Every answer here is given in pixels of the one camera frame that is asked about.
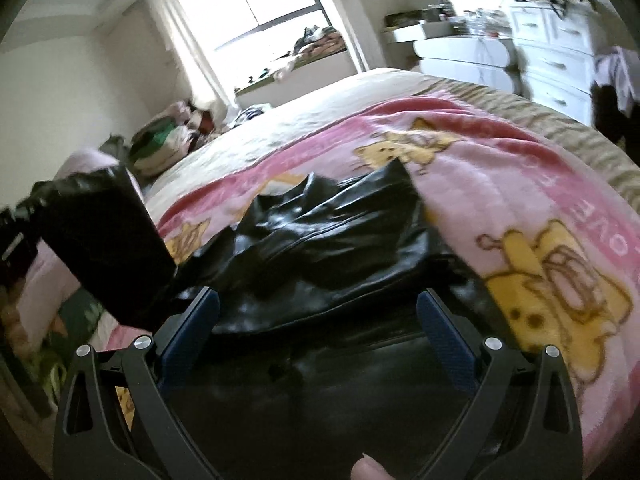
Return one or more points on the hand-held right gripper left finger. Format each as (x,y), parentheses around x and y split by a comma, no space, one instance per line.
(192,332)

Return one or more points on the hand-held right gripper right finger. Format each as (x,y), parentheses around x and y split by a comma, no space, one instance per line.
(447,342)

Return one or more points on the black leather jacket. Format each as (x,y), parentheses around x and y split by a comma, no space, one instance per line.
(325,245)

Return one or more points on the pile of clothes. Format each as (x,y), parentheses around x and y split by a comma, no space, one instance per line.
(167,137)

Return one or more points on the clothes on window ledge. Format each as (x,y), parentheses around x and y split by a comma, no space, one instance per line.
(320,40)

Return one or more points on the person's right hand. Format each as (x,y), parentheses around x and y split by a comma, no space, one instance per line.
(372,467)

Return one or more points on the pink pillow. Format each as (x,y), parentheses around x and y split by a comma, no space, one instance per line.
(82,162)

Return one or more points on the green floral bedding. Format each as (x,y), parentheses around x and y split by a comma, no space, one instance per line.
(65,330)

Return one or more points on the pink printed blanket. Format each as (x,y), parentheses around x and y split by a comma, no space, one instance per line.
(500,200)

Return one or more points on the white curtain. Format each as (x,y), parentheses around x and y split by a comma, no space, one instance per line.
(195,50)

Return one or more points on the bed with beige bedspread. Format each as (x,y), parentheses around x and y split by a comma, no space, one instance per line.
(300,125)

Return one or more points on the white window bench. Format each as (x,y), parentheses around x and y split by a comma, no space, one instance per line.
(305,72)

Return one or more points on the window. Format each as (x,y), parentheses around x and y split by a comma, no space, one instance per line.
(250,0)

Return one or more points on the white desk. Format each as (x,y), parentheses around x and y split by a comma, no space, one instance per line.
(460,57)

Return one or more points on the white dresser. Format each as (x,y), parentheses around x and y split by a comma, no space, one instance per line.
(550,55)

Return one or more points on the purple cloth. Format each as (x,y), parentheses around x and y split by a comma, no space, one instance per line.
(622,75)

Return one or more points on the clutter on desk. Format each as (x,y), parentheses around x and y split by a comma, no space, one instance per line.
(450,17)

